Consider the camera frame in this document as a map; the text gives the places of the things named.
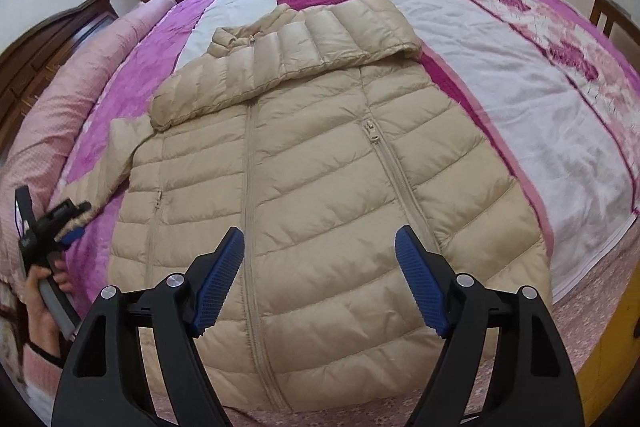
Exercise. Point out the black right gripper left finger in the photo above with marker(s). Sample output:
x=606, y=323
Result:
x=104, y=381

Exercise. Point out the beige puffer jacket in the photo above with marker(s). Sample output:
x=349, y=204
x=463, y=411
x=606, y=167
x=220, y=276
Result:
x=319, y=134

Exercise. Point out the person's left hand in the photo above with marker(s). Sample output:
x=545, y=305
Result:
x=42, y=329

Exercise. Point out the pink rolled quilt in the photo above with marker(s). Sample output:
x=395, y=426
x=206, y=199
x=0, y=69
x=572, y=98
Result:
x=111, y=76

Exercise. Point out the dark wooden headboard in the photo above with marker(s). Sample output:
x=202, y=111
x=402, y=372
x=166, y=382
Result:
x=30, y=63

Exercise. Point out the pink striped bedspread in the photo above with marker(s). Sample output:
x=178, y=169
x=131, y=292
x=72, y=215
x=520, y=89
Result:
x=557, y=102

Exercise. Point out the wooden chair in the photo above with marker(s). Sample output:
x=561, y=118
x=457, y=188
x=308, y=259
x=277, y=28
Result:
x=617, y=25

